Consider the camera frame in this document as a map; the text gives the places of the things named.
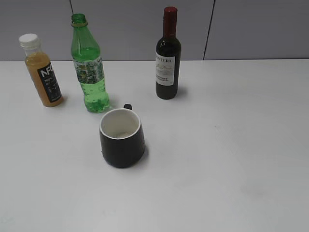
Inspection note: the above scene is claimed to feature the black mug white interior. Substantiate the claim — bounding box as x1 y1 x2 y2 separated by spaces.
99 104 146 168

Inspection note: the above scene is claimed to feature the green sprite bottle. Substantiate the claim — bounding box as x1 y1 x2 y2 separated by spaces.
70 14 110 113

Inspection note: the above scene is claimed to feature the dark red wine bottle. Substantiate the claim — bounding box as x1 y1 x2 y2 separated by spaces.
155 6 181 100

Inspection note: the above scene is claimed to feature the orange juice bottle white cap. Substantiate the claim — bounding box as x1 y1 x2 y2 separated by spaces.
19 33 63 107

